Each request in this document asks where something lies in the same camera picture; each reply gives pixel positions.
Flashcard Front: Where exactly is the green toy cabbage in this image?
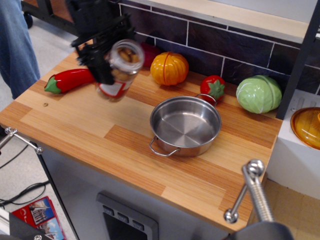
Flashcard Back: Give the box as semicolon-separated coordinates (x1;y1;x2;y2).
236;75;283;114

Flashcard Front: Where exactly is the red plastic cup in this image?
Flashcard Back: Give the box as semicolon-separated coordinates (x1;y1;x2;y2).
140;42;161;67

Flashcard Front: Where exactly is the red toy tomato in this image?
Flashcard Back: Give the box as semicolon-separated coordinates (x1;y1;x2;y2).
200;75;226;101

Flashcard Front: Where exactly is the clear almond jar red label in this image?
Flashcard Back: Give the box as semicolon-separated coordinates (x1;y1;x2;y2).
96;39;145;102

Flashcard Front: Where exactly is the blue jeans leg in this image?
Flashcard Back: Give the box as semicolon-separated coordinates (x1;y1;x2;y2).
0;0;41;99

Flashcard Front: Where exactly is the stainless steel two-handled pot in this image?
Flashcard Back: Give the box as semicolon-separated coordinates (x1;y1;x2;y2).
149;93;222;157

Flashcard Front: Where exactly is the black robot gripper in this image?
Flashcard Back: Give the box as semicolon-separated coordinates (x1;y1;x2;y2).
65;0;136;85

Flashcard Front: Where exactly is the red postcard booklet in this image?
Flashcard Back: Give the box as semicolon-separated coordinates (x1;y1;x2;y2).
12;196;67;240

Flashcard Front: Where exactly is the black floor cable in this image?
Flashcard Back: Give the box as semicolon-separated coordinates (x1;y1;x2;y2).
0;144;50;206

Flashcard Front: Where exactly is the grey oven control panel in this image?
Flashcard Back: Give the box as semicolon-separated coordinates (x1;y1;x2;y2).
96;193;159;240

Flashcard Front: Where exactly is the metal clamp left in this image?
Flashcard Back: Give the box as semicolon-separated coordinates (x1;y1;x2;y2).
0;126;44;155

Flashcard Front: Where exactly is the dark grey shelf post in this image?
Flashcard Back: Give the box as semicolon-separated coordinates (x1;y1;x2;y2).
276;0;320;120

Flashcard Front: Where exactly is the red toy chili pepper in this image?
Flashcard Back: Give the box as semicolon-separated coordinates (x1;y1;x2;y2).
44;68;95;94

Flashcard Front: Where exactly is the orange toy pumpkin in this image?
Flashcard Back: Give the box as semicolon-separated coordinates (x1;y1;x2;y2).
150;51;189;86

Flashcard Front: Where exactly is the amber glass lid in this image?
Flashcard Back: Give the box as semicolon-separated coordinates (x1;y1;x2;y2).
290;107;320;150

